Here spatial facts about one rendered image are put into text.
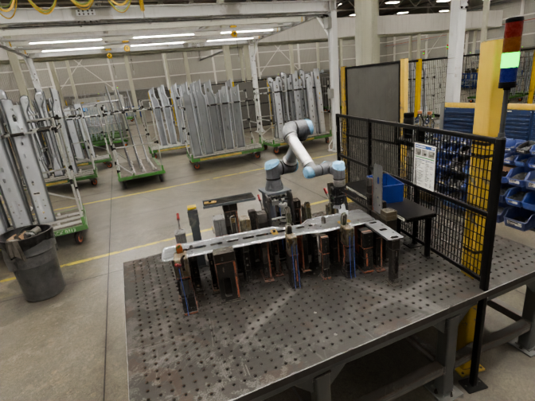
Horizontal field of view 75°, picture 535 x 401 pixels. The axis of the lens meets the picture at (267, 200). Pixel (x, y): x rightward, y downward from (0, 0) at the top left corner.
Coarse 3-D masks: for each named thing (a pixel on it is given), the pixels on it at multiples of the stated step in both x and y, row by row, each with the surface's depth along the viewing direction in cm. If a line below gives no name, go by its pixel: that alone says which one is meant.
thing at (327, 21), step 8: (248, 16) 751; (264, 16) 754; (272, 16) 762; (280, 16) 767; (288, 16) 774; (296, 16) 784; (304, 16) 794; (312, 16) 804; (328, 16) 807; (0, 24) 591; (32, 24) 606; (56, 24) 627; (64, 24) 624; (72, 24) 628; (80, 24) 632; (88, 24) 637; (96, 24) 643; (104, 24) 647; (112, 24) 654; (120, 24) 662; (128, 24) 670; (328, 24) 809; (32, 208) 688
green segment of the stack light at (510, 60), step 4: (516, 52) 154; (504, 56) 156; (508, 56) 155; (512, 56) 154; (516, 56) 154; (504, 60) 157; (508, 60) 156; (512, 60) 155; (516, 60) 155; (504, 64) 157; (508, 64) 156; (512, 64) 155; (516, 64) 155
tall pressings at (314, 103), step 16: (272, 80) 976; (288, 80) 993; (304, 80) 989; (272, 96) 987; (288, 96) 1007; (304, 96) 1000; (320, 96) 989; (288, 112) 987; (304, 112) 1030; (320, 112) 999; (320, 128) 1012
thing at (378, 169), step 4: (376, 164) 230; (376, 168) 231; (380, 168) 226; (376, 172) 232; (380, 172) 227; (376, 176) 233; (380, 176) 228; (376, 180) 234; (380, 180) 229; (376, 184) 235; (380, 184) 230; (380, 188) 230; (376, 192) 236; (380, 192) 231; (376, 196) 237; (380, 196) 232; (376, 200) 238; (380, 200) 233; (376, 204) 239; (380, 204) 234; (376, 208) 240; (380, 208) 235; (380, 212) 236
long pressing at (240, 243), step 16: (304, 224) 232; (320, 224) 230; (336, 224) 227; (352, 224) 225; (208, 240) 224; (224, 240) 222; (240, 240) 219; (256, 240) 217; (272, 240) 217; (192, 256) 207
